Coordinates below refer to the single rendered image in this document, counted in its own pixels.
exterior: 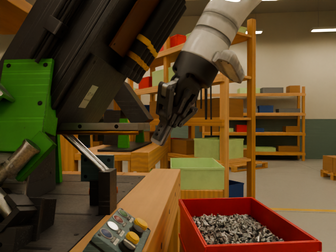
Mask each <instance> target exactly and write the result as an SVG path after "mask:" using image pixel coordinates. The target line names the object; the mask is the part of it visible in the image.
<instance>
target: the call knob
mask: <svg viewBox="0 0 336 252"><path fill-rule="evenodd" d="M120 247H121V248H122V249H123V250H124V251H125V252H134V251H135V248H136V247H135V245H134V244H133V242H131V241H130V240H128V239H123V240H122V241H121V242H120Z"/></svg>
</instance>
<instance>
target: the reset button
mask: <svg viewBox="0 0 336 252"><path fill-rule="evenodd" d="M126 238H127V239H128V240H130V241H131V242H133V244H137V243H138V242H139V239H140V238H139V236H138V235H137V234H136V233H134V232H132V231H130V232H128V233H127V234H126Z"/></svg>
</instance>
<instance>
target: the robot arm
mask: <svg viewBox="0 0 336 252"><path fill-rule="evenodd" d="M261 1H262V0H239V1H229V0H211V1H210V2H209V3H208V4H207V5H206V7H205V8H204V10H203V12H202V14H201V16H200V18H199V20H198V22H197V24H196V26H195V28H194V29H193V31H192V32H191V34H190V35H189V36H188V38H187V40H186V42H185V43H184V45H183V47H182V49H181V51H180V53H179V55H178V57H177V59H176V61H175V62H174V64H173V66H172V70H173V72H174V73H175V75H174V76H173V77H172V78H171V80H170V82H167V83H165V82H163V81H160V82H159V84H158V90H157V101H156V111H155V113H156V114H157V115H159V120H160V121H159V123H158V125H157V127H156V129H155V131H154V133H153V135H152V137H151V141H152V142H153V143H155V144H157V145H159V146H161V147H162V146H164V145H165V143H166V141H167V139H168V137H169V135H170V133H171V131H172V129H173V128H176V127H180V128H181V127H182V126H183V125H184V124H185V123H186V122H187V121H188V120H189V119H191V118H192V117H193V116H194V115H195V114H196V113H197V112H198V108H197V107H195V101H196V100H197V98H198V96H199V92H200V90H201V89H208V88H210V87H211V85H212V83H213V81H214V79H215V77H216V76H217V74H218V72H221V73H222V74H223V75H224V76H226V77H227V78H228V79H230V80H231V81H233V82H235V83H238V84H241V83H242V81H243V79H244V77H245V72H244V70H243V68H242V66H241V64H240V61H239V59H238V57H237V55H236V53H235V52H234V51H232V50H229V48H230V45H231V44H232V42H233V40H234V38H235V36H236V34H237V32H238V30H239V28H240V27H241V25H242V23H243V22H244V20H245V19H246V18H247V16H248V15H249V14H250V13H251V12H252V10H253V9H254V8H255V7H256V6H257V5H258V4H259V3H260V2H261Z"/></svg>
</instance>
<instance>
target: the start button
mask: <svg viewBox="0 0 336 252"><path fill-rule="evenodd" d="M134 223H135V225H138V226H140V227H141V228H142V229H143V230H146V229H147V227H148V224H147V223H146V222H145V221H144V220H143V219H142V218H139V217H137V218H136V219H135V220H134Z"/></svg>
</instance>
